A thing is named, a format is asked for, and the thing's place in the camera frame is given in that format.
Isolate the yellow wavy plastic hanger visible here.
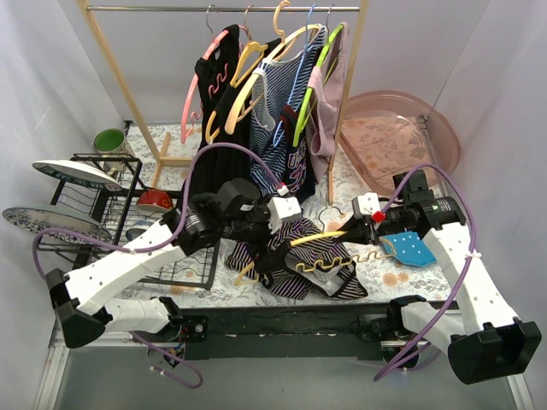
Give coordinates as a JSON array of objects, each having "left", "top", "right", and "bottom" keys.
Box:
[{"left": 226, "top": 219, "right": 393, "bottom": 287}]

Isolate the black white striped tank top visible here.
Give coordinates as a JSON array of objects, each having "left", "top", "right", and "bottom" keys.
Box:
[{"left": 225, "top": 218, "right": 368, "bottom": 300}]

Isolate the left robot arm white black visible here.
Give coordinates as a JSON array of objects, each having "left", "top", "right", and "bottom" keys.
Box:
[{"left": 45, "top": 179, "right": 302, "bottom": 349}]

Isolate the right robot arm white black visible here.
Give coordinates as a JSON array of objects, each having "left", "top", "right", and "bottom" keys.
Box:
[{"left": 340, "top": 165, "right": 542, "bottom": 384}]

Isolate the pink wavy plastic hanger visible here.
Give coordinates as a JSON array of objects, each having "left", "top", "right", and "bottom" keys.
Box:
[{"left": 180, "top": 4, "right": 242, "bottom": 144}]

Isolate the blue white striped tank top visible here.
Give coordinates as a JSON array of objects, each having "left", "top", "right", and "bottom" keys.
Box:
[{"left": 250, "top": 25, "right": 327, "bottom": 183}]

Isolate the peach plastic hanger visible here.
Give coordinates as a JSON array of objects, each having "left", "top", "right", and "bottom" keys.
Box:
[{"left": 225, "top": 1, "right": 309, "bottom": 135}]

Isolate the green plastic hanger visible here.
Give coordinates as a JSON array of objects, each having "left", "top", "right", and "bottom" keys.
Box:
[{"left": 292, "top": 4, "right": 345, "bottom": 146}]

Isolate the blue dotted plate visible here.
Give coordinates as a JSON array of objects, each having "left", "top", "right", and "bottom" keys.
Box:
[{"left": 379, "top": 231, "right": 437, "bottom": 267}]

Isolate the navy jersey with letters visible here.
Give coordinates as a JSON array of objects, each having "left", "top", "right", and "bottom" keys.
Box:
[{"left": 280, "top": 105, "right": 316, "bottom": 203}]

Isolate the pink translucent plastic basin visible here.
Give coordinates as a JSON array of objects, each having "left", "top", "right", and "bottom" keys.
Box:
[{"left": 339, "top": 91, "right": 461, "bottom": 196}]

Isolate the red bowl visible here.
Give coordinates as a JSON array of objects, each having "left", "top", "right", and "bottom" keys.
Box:
[{"left": 135, "top": 189, "right": 174, "bottom": 215}]

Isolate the wooden clothes rack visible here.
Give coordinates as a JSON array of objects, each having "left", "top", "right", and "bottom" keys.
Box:
[{"left": 76, "top": 1, "right": 368, "bottom": 186}]

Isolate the floral tablecloth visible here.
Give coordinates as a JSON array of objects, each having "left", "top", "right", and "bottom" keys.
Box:
[{"left": 101, "top": 124, "right": 450, "bottom": 308}]

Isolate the blue white porcelain bowl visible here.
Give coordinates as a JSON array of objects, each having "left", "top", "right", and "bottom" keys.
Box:
[{"left": 126, "top": 228, "right": 147, "bottom": 242}]

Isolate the pink mauve garment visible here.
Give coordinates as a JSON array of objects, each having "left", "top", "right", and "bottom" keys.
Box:
[{"left": 305, "top": 21, "right": 350, "bottom": 157}]

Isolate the black garment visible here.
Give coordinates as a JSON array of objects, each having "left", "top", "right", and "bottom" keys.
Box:
[{"left": 174, "top": 23, "right": 317, "bottom": 214}]

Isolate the green mug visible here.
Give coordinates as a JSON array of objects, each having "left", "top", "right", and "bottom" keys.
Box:
[{"left": 93, "top": 128, "right": 133, "bottom": 156}]

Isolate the white plate with lettering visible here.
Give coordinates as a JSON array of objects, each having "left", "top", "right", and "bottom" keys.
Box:
[{"left": 32, "top": 160, "right": 123, "bottom": 191}]

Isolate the blue floral patterned plate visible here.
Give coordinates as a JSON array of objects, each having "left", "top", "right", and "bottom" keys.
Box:
[{"left": 2, "top": 205, "right": 111, "bottom": 242}]

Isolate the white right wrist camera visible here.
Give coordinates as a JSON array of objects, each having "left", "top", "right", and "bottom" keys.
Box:
[{"left": 351, "top": 192, "right": 381, "bottom": 220}]

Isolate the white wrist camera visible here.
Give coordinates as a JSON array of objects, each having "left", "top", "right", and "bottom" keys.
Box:
[
  {"left": 351, "top": 192, "right": 381, "bottom": 220},
  {"left": 268, "top": 196, "right": 302, "bottom": 234}
]

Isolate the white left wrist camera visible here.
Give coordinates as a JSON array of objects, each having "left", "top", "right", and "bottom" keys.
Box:
[{"left": 268, "top": 196, "right": 302, "bottom": 234}]

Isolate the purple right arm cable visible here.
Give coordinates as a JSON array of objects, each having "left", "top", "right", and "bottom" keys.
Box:
[{"left": 373, "top": 164, "right": 478, "bottom": 382}]

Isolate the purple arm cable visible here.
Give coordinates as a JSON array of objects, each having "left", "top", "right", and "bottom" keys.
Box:
[
  {"left": 32, "top": 143, "right": 287, "bottom": 389},
  {"left": 373, "top": 164, "right": 478, "bottom": 382}
]

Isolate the blue wire hanger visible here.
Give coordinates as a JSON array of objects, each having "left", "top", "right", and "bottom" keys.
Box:
[{"left": 273, "top": 3, "right": 317, "bottom": 147}]

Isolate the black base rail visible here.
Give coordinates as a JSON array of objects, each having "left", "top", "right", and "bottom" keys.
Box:
[{"left": 182, "top": 303, "right": 406, "bottom": 360}]

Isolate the black wire dish rack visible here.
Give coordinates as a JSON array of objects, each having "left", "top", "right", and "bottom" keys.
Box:
[{"left": 38, "top": 154, "right": 220, "bottom": 290}]

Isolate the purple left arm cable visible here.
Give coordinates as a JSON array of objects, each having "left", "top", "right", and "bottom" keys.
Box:
[{"left": 32, "top": 143, "right": 287, "bottom": 389}]

